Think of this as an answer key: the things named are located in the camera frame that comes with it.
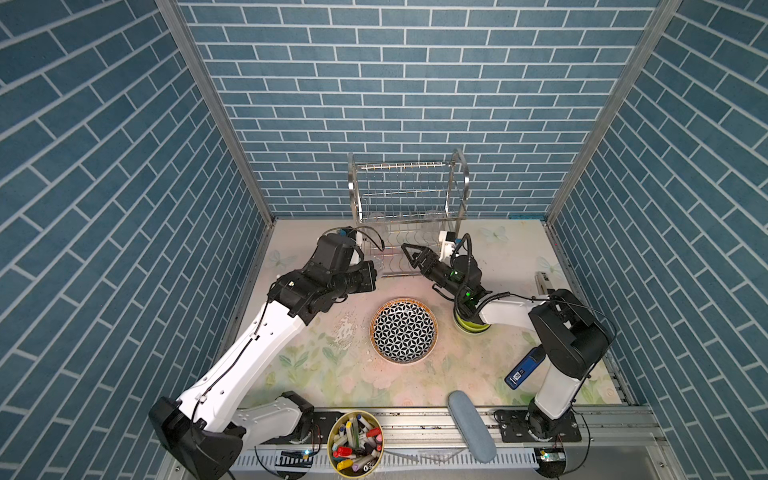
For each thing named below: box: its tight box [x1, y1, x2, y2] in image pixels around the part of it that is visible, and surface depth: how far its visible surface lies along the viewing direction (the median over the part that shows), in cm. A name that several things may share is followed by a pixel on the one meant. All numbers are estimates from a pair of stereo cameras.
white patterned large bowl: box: [369, 297, 439, 365], surface depth 90 cm
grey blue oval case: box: [448, 390, 496, 463], surface depth 74 cm
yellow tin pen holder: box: [327, 410, 385, 479], surface depth 63 cm
